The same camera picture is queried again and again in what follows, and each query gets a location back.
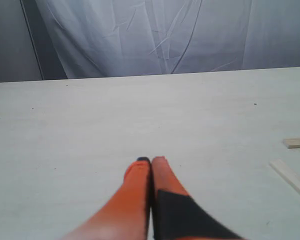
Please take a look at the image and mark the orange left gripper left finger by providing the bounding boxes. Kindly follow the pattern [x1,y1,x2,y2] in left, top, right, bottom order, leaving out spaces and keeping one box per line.
[63,157,151,240]

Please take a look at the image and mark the plain wood stick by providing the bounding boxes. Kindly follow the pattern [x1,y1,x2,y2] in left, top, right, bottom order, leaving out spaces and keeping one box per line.
[283,138,300,149]

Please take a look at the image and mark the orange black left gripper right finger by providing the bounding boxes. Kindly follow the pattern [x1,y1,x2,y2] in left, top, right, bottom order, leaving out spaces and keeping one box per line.
[151,156,243,240]

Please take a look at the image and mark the wood stick with holes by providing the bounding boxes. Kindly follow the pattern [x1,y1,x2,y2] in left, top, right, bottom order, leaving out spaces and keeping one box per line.
[269,160,300,195]

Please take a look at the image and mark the white backdrop curtain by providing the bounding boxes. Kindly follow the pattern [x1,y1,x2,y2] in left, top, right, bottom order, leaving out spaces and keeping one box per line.
[0,0,300,83]

